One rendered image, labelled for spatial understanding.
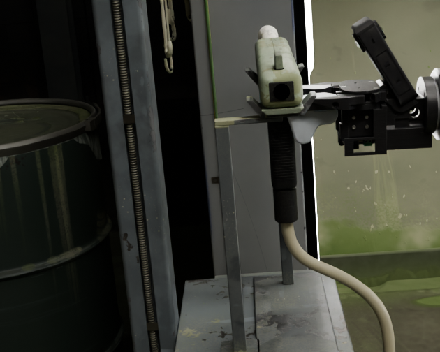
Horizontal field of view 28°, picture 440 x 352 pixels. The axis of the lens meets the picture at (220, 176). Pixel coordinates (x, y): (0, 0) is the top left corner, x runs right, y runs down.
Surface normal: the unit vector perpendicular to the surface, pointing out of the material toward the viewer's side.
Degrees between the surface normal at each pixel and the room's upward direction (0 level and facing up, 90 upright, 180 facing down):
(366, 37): 91
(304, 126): 91
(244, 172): 90
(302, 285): 0
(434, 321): 0
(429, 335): 0
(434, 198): 57
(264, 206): 90
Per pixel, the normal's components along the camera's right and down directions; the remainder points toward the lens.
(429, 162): -0.06, -0.29
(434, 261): -0.02, 0.29
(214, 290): -0.08, -0.96
